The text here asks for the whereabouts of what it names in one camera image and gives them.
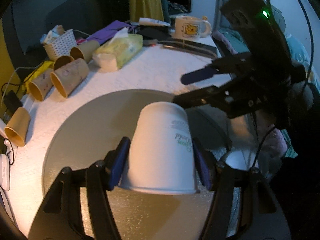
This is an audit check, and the white paper cup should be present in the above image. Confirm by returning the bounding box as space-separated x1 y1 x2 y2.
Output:
119 101 198 195

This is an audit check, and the plain brown cup near lamp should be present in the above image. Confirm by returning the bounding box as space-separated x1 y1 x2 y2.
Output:
4 107 30 147

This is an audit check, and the plain brown cup near tissues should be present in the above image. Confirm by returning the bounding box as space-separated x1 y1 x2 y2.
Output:
70 40 100 63

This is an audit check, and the printed brown cup far left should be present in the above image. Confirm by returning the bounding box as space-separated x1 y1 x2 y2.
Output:
28 68 53 101

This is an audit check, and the printed brown cup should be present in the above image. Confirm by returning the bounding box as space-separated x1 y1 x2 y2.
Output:
50 58 89 98
28 68 53 101

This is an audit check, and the printed brown cup front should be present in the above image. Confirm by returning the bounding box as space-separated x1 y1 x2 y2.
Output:
50 58 89 98

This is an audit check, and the brown cup behind front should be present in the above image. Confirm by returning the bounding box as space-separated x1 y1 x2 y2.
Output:
53 55 74 70

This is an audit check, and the black tablet on table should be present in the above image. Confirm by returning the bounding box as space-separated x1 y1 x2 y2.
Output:
157 39 218 59

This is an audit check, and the cream mug yellow print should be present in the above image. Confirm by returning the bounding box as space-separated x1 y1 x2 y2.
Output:
172 16 212 40

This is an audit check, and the white textured table cloth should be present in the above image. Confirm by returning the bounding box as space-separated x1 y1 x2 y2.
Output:
7 46 230 235

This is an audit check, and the white desk lamp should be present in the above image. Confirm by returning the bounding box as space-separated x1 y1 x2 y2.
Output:
0 154 10 191

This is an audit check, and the white tube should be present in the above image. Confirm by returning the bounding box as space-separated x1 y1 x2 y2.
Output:
138 17 171 27

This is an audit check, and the round grey placemat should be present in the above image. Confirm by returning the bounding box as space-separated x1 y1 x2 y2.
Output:
42 89 230 239

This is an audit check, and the yellow curtain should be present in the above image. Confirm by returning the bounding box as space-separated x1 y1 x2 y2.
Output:
129 0 164 22

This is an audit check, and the yellow green tissue pack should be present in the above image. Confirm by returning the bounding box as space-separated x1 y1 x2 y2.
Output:
92 27 143 73

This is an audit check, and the purple cloth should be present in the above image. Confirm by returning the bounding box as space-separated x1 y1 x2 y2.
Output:
86 20 134 45

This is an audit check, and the black power adapter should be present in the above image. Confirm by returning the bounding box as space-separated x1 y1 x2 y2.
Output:
3 90 23 114

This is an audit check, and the white woven basket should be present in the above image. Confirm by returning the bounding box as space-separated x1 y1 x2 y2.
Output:
43 29 77 61

